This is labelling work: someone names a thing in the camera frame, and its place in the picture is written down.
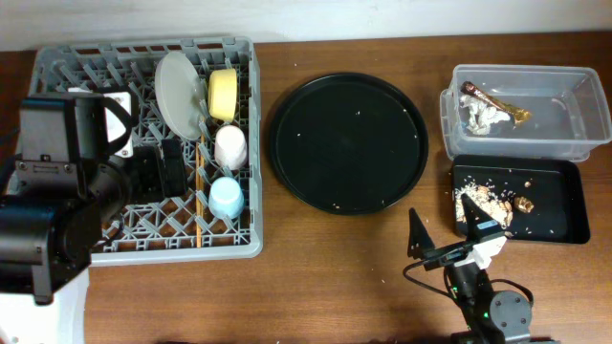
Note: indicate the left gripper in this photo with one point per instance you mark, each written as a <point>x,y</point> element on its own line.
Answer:
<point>150,164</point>

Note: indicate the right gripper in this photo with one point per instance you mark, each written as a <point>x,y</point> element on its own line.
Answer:
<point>421,239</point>

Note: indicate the wooden chopstick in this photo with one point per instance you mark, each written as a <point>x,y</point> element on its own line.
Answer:
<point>198,228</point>
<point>203,167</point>

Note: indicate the food scraps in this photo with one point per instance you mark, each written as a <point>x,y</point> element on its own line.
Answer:
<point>502,207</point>

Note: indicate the blue cup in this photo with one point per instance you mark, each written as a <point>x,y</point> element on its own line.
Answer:
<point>226,198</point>

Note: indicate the pink cup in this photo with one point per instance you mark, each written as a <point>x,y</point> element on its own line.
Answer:
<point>230,148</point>

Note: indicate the grey plate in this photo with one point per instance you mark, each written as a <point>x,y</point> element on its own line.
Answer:
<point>179,91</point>

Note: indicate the yellow bowl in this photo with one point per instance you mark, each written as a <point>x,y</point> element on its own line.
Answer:
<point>222,94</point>

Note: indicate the white tissue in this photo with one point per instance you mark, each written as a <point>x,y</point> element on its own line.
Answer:
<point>482,115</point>

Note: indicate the gold snack wrapper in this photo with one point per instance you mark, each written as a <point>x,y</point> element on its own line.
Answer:
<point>519,115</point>

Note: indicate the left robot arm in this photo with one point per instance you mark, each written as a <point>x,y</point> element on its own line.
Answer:
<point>71,182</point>

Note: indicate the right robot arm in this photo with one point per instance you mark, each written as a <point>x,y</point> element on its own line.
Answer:
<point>492,316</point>

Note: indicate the grey dishwasher rack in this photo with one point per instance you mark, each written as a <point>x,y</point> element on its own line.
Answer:
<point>165,232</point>

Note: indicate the black rectangular tray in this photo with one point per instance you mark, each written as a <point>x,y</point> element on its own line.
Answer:
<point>553,186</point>

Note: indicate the clear plastic bin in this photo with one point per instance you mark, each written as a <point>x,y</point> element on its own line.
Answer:
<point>570,115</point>

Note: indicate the round black tray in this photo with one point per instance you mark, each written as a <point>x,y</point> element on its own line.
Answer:
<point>348,143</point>

